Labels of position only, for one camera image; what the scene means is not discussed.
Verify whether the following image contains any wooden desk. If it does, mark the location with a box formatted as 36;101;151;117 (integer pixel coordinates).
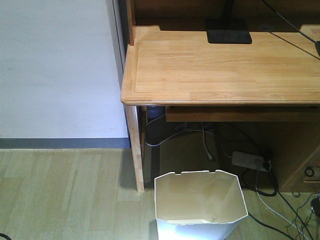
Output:
121;0;320;192

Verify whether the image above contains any black monitor stand base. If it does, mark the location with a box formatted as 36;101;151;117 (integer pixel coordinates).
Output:
204;0;252;45

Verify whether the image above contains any black floor cable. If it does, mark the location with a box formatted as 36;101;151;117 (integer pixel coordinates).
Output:
241;167;316;240

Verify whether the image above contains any black cable on desk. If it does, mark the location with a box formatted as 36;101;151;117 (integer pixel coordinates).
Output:
261;0;320;61

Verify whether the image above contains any white floor cable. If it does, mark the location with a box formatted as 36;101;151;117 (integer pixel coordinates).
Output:
256;191;311;240

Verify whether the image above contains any grey cable under desk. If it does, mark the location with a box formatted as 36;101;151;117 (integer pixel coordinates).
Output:
145;114;215;162

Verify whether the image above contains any white power strip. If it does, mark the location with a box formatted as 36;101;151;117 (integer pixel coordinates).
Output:
231;151;271;172

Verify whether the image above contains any white octagonal trash bin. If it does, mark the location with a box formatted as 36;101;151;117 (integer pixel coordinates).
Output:
154;170;249;240

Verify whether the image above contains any wooden drawer cabinet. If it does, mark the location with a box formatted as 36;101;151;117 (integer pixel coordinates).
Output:
271;122;320;192

